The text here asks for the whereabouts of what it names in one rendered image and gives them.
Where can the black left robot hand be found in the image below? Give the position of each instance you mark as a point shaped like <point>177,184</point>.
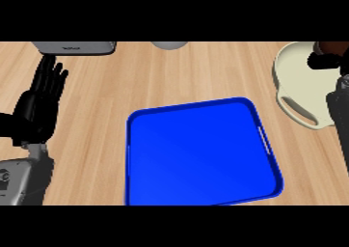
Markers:
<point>36,112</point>

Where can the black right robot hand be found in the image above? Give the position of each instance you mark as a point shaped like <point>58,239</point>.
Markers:
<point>326,61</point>

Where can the brown cupcake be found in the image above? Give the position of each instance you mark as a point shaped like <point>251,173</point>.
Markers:
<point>335,47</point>

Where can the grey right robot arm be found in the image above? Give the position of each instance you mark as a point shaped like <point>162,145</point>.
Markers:
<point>345,128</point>

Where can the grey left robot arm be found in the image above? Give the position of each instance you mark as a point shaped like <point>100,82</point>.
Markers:
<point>16,180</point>

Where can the blue rectangular tray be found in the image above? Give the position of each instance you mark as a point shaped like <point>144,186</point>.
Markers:
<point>200,154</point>

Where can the grey appliance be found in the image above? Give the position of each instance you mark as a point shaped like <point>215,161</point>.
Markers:
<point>78,47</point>

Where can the grey round object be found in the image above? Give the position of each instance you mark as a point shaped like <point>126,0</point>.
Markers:
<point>169,45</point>

